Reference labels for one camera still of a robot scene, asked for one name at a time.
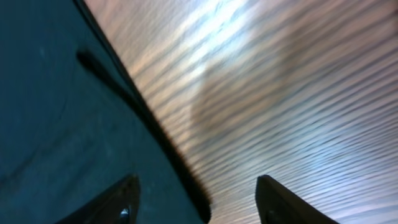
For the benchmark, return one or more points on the black t-shirt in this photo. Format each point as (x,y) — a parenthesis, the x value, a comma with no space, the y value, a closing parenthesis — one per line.
(73,123)

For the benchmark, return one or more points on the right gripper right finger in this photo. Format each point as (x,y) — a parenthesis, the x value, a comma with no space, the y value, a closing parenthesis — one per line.
(276,204)

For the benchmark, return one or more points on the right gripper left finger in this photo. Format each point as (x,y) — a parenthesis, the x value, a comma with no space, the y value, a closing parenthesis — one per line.
(119,204)

